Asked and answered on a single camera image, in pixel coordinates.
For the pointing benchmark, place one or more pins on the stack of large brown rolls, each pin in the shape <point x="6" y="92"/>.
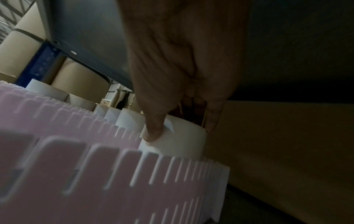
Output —
<point x="77" y="76"/>

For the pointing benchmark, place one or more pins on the person's right hand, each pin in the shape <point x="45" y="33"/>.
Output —
<point x="179" y="54"/>

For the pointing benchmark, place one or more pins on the blue perforated rack post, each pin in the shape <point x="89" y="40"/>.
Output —
<point x="38" y="63"/>

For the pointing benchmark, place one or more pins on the brown cardboard box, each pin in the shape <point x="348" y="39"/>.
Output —
<point x="290" y="153"/>

